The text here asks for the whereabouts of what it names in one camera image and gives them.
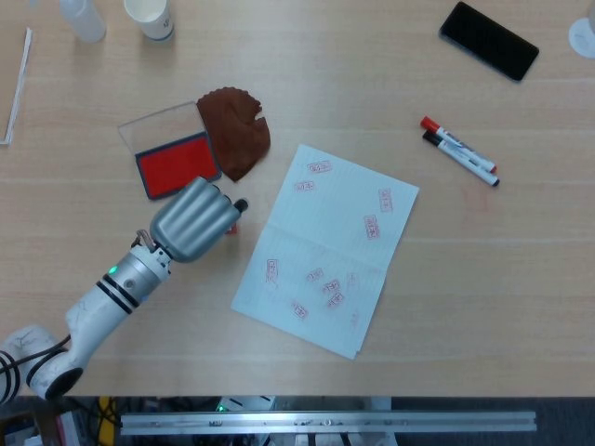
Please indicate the white lined paper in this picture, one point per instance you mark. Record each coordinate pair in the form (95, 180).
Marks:
(325, 251)

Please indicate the brown crumpled cloth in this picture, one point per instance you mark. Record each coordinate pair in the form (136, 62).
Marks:
(237, 135)

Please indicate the aluminium profile rail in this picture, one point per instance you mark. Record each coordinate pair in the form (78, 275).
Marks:
(325, 423)

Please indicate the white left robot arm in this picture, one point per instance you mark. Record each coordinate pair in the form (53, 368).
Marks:
(93, 316)

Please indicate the black smartphone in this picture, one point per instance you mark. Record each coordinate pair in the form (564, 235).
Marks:
(488, 41)

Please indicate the white paper cup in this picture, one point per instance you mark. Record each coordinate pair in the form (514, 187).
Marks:
(151, 21)

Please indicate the white paper booklet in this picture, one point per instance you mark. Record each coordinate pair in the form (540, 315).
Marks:
(16, 97)

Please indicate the red cap whiteboard marker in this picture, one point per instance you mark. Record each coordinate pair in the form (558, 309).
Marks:
(430, 123)

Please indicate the white round coaster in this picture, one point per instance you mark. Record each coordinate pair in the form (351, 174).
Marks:
(583, 39)

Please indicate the black cap whiteboard marker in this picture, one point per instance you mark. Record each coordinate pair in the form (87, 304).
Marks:
(465, 162)

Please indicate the red white rubber stamp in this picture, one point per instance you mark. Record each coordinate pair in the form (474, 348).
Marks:
(233, 230)

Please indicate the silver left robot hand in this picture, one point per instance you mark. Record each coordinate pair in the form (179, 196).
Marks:
(195, 218)

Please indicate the clear plastic wash bottle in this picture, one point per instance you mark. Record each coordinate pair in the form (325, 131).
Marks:
(86, 21)

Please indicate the red ink pad clear lid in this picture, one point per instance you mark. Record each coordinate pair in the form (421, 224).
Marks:
(176, 162)

